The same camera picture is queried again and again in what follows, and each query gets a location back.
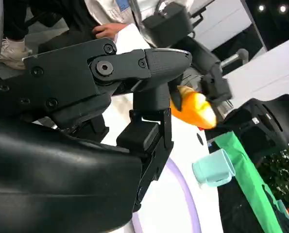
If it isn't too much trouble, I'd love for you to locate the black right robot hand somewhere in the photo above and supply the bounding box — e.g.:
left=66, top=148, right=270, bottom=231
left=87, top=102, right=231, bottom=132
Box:
left=0, top=38, right=193, bottom=233

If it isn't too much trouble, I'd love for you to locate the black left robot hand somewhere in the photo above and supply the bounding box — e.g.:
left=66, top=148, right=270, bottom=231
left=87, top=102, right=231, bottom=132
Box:
left=170, top=36, right=232, bottom=112

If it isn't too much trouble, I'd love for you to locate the dark ridged equipment case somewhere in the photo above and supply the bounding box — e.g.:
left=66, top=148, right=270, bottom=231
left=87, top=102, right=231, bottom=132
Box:
left=180, top=67, right=204, bottom=92

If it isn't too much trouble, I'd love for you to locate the white paper sheet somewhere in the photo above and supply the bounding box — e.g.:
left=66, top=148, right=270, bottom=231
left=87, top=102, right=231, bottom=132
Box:
left=114, top=23, right=151, bottom=54

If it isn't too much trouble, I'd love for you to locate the black office chair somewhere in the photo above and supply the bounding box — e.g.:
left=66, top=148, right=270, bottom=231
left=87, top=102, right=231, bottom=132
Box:
left=217, top=94, right=289, bottom=168

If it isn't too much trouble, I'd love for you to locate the person's hand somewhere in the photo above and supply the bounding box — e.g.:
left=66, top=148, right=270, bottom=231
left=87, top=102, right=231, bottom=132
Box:
left=92, top=23, right=126, bottom=39

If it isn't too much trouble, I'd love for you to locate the person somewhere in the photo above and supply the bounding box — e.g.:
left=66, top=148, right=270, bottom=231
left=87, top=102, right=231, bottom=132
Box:
left=0, top=0, right=196, bottom=71

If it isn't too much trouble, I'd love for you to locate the pale green mug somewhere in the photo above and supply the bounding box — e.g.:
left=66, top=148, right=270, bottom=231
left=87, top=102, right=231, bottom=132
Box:
left=191, top=148, right=236, bottom=188

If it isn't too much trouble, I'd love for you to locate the green cloth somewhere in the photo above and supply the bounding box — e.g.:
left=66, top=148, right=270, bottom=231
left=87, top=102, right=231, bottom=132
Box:
left=214, top=131, right=289, bottom=233

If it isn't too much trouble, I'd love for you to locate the lilac plate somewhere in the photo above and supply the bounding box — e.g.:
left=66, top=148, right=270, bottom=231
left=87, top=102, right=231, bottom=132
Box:
left=131, top=157, right=201, bottom=233

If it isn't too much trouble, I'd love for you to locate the green leafy plant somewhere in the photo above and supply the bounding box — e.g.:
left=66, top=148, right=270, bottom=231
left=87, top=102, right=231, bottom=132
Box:
left=255, top=145, right=289, bottom=214

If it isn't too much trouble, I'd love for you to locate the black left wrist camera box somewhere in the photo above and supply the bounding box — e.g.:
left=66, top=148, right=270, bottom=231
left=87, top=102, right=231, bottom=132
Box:
left=141, top=2, right=195, bottom=48

